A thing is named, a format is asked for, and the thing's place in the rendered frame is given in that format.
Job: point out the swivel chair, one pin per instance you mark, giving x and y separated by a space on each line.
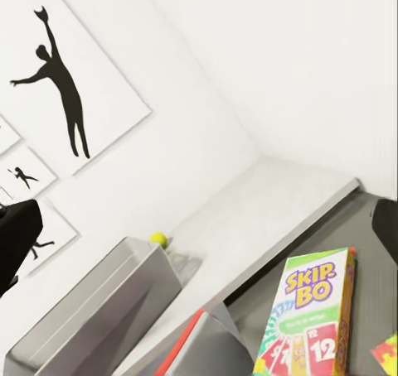
207 348

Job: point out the board game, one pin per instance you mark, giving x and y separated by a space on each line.
308 327

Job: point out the toy box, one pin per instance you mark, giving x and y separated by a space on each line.
90 330

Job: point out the jigsaw puzzle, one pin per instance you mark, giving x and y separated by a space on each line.
387 355

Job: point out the tennis ball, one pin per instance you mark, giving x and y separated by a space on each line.
159 238

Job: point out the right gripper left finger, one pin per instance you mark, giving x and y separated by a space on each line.
20 225

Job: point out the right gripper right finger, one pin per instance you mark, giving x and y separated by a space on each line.
385 225

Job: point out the desk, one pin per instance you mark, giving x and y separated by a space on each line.
235 247

